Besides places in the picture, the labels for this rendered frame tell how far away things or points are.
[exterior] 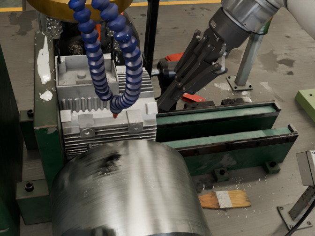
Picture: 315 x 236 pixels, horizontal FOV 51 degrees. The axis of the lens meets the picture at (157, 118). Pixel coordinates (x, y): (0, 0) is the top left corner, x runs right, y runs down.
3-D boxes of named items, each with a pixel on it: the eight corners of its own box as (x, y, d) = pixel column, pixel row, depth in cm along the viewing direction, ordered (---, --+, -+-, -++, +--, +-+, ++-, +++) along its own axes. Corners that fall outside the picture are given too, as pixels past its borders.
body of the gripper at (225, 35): (214, -2, 61) (183, 37, 66) (232, 22, 56) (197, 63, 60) (240, 16, 66) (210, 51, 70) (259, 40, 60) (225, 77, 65)
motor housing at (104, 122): (67, 175, 76) (58, 116, 63) (64, 116, 89) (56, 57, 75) (153, 164, 81) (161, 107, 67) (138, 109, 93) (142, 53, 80)
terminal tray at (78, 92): (60, 114, 68) (56, 88, 63) (58, 81, 75) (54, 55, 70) (118, 109, 71) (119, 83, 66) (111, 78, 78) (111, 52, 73)
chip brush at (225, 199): (176, 213, 85) (176, 211, 85) (173, 196, 89) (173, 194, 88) (251, 206, 89) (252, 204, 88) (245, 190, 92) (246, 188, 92)
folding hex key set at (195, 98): (178, 99, 117) (179, 94, 115) (182, 93, 119) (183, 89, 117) (202, 107, 114) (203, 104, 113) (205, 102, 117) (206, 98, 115)
